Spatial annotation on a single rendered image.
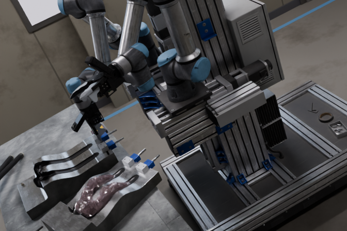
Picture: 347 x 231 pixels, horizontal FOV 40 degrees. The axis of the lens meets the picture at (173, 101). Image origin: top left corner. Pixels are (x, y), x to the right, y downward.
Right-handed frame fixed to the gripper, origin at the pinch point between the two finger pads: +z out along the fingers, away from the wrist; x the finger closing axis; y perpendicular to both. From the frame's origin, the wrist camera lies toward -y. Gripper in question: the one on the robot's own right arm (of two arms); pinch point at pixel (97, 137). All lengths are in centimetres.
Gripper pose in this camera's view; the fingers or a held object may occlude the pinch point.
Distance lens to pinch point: 253.0
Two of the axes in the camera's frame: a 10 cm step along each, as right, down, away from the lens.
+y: 8.3, -5.0, 2.4
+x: -4.5, -3.5, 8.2
